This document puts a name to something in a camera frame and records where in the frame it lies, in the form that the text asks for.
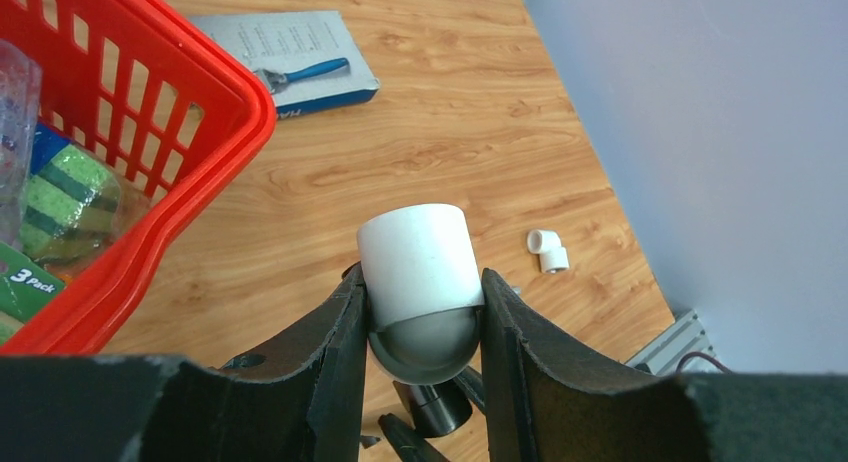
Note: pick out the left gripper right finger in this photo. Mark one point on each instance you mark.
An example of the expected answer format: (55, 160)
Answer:
(550, 397)

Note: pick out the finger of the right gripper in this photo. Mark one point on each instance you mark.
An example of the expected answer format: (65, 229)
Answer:
(407, 444)

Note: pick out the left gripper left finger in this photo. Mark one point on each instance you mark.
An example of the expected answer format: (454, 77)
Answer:
(296, 397)

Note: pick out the dark grey metal faucet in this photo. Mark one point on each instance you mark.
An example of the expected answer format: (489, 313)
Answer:
(440, 409)

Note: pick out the white pvc elbow fitting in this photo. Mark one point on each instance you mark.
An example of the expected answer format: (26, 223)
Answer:
(424, 292)
(548, 247)

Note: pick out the green scrub sponge pack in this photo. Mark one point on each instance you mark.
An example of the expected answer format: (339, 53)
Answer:
(61, 209)

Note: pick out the red plastic basket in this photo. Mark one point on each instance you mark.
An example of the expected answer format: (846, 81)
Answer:
(165, 106)

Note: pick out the grey blue razor box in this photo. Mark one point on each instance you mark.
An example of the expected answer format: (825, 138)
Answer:
(307, 60)

